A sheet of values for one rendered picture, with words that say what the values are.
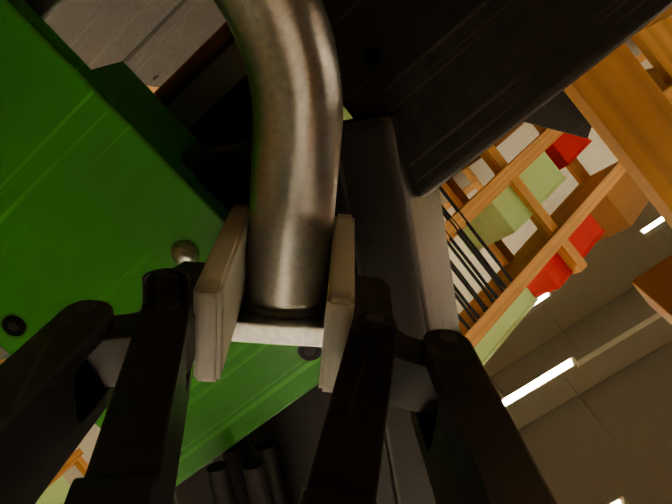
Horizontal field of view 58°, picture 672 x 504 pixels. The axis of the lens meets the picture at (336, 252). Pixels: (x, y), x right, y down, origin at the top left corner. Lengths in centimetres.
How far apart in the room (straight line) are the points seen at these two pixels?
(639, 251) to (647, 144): 870
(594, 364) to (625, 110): 692
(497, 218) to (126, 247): 332
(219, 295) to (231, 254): 2
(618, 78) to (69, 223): 86
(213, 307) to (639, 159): 90
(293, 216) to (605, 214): 409
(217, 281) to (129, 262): 9
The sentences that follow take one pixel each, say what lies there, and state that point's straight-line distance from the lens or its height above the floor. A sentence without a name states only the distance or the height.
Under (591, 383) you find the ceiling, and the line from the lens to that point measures 794.
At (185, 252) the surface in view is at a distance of 24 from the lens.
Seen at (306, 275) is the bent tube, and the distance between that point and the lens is 21.
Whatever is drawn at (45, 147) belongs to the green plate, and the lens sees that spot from 25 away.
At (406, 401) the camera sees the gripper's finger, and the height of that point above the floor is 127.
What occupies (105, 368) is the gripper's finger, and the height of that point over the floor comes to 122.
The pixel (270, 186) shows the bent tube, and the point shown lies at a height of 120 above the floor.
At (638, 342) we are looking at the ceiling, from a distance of 783.
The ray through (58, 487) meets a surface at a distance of 669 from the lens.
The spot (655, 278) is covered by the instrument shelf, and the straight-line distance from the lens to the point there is 79.
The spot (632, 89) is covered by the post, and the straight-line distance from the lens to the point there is 101.
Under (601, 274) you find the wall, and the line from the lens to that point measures 969.
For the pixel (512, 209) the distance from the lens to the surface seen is 356.
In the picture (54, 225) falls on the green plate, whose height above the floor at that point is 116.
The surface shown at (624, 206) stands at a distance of 429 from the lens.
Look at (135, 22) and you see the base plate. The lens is 77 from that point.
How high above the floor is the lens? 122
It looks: 2 degrees up
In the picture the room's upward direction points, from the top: 141 degrees clockwise
